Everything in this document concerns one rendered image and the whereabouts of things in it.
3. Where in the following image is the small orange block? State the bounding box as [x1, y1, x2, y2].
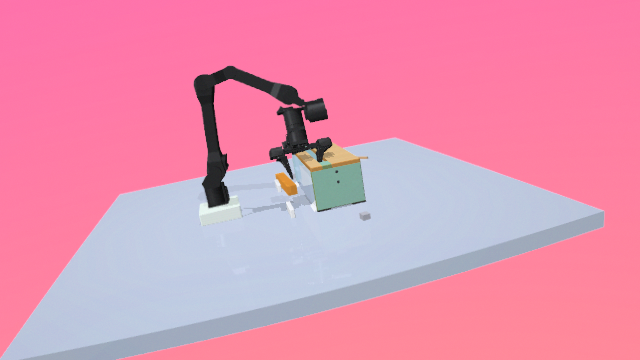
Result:
[275, 172, 298, 196]

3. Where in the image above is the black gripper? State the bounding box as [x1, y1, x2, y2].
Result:
[269, 123, 332, 180]

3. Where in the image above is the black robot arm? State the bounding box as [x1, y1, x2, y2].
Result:
[193, 66, 328, 209]

